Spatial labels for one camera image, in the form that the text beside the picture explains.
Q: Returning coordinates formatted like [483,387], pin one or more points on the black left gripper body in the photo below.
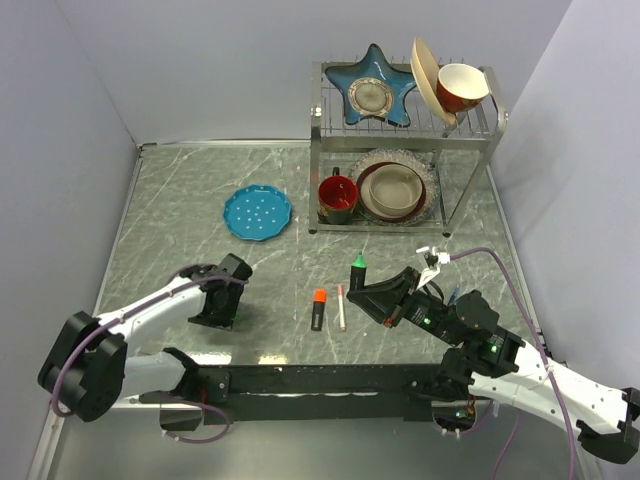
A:
[220,317]

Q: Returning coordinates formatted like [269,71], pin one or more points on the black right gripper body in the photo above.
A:
[424,311]

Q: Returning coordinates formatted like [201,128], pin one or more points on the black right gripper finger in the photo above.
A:
[377,305]
[398,286]

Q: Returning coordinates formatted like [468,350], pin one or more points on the black green-tipped highlighter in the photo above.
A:
[358,272]

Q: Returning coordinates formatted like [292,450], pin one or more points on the white pink-tipped marker pen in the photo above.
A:
[341,308]

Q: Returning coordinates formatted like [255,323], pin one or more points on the orange highlighter cap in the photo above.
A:
[320,296]

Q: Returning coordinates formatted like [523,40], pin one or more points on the black orange-tipped highlighter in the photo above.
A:
[317,319]

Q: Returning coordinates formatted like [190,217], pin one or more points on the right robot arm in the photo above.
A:
[485,360]

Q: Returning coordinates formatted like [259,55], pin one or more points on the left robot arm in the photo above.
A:
[96,360]

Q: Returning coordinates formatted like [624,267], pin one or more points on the blue pen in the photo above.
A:
[454,295]

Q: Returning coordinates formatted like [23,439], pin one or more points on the blue polka dot plate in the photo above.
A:
[257,212]

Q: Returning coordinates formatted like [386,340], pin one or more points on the beige bowl on lower shelf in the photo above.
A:
[391,192]

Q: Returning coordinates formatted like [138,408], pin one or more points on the patterned glass plate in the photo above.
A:
[397,187]

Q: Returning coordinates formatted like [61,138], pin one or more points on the dark floral red mug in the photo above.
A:
[338,196]

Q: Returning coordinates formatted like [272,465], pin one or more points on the dark red plate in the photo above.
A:
[417,210]

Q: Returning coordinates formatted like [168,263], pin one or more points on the stainless steel dish rack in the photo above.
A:
[461,153]

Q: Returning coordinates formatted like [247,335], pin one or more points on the blue star-shaped dish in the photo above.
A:
[373,89]

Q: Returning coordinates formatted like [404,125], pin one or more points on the red and white bowl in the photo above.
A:
[460,87]

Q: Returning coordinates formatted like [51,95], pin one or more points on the cream plate on rack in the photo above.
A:
[425,69]

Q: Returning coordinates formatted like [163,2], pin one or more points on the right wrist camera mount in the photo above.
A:
[433,260]

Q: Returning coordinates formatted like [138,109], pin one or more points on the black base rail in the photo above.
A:
[319,392]

